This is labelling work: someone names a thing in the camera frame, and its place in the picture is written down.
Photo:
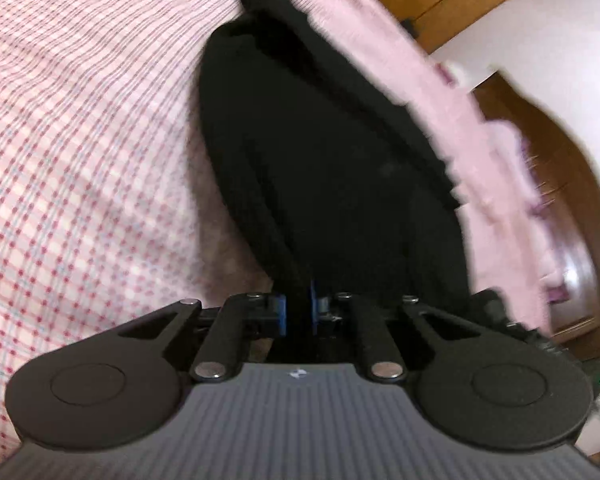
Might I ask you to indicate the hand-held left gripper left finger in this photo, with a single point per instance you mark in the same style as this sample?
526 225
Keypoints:
280 312

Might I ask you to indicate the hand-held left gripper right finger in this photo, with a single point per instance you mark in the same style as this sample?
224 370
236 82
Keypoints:
313 312

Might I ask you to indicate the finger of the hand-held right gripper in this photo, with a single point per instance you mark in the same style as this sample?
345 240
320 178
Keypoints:
495 305

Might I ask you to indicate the black garment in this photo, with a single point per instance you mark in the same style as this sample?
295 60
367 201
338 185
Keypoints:
330 160

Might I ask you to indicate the pink fluffy pillow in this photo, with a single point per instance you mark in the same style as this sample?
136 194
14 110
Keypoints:
510 160

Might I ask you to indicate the wooden headboard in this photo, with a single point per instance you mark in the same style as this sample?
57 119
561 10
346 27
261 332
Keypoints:
565 170

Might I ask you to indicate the white plush toy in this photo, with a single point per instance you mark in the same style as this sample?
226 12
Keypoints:
455 71

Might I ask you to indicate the pink checked bedspread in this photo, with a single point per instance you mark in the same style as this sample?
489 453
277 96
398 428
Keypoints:
80 135

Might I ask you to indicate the small black bag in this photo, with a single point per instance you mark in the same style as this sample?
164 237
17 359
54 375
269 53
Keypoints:
408 26

